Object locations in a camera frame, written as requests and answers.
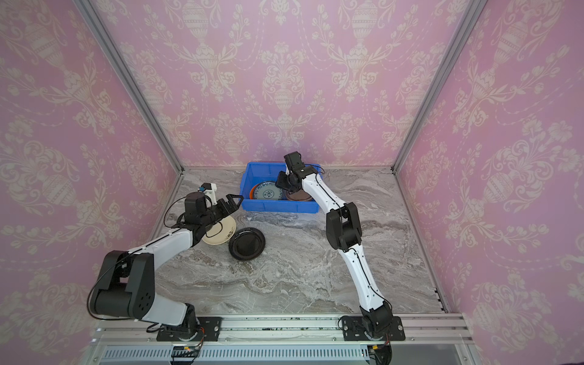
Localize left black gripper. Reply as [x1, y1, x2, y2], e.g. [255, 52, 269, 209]
[200, 194, 244, 228]

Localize brown clear plate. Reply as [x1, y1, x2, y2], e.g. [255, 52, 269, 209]
[285, 189, 313, 202]

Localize cream plate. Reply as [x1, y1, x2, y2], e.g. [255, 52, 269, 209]
[202, 216, 237, 246]

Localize blue floral patterned plate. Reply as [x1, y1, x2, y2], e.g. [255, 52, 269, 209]
[252, 181, 284, 200]

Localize black round plate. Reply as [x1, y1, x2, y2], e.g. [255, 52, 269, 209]
[228, 228, 266, 261]

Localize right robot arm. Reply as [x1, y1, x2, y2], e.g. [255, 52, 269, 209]
[276, 151, 394, 339]

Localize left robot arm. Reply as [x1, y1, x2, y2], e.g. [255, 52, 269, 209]
[86, 190, 243, 340]

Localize blue plastic bin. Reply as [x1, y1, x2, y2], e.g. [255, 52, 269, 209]
[240, 162, 319, 214]

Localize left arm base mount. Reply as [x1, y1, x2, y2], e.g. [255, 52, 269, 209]
[156, 316, 222, 342]

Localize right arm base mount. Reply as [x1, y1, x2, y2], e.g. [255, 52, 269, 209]
[338, 316, 406, 342]

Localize aluminium frame rail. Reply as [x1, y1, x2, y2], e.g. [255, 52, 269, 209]
[81, 313, 481, 364]

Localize left corner aluminium post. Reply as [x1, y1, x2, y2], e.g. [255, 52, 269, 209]
[72, 0, 184, 174]

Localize corner aluminium post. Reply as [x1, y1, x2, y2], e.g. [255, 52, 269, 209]
[392, 0, 488, 175]
[72, 0, 184, 174]

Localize right corner aluminium post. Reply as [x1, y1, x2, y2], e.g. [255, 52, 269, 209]
[392, 0, 488, 175]

